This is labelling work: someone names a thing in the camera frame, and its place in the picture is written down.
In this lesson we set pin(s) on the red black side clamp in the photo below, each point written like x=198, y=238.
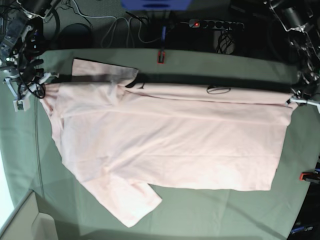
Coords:
x=312, y=177

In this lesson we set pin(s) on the pink t-shirt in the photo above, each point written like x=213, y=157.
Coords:
x=119, y=138

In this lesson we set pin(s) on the white power strip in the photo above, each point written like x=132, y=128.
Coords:
x=217, y=25

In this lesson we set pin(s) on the green table cloth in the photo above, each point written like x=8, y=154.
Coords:
x=31, y=160

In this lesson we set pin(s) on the blue box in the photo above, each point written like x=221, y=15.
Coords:
x=156, y=5

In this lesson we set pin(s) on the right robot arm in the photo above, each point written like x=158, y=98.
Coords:
x=22, y=45

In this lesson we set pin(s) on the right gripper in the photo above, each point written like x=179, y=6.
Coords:
x=22, y=89

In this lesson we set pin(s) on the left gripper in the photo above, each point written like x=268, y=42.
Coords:
x=305, y=96

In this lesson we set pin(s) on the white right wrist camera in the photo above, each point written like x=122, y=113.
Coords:
x=21, y=105

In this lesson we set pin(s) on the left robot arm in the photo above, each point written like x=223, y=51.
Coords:
x=297, y=18

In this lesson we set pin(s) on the cardboard box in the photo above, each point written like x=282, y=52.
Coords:
x=26, y=222

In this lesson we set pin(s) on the red black table clamp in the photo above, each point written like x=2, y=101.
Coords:
x=161, y=57

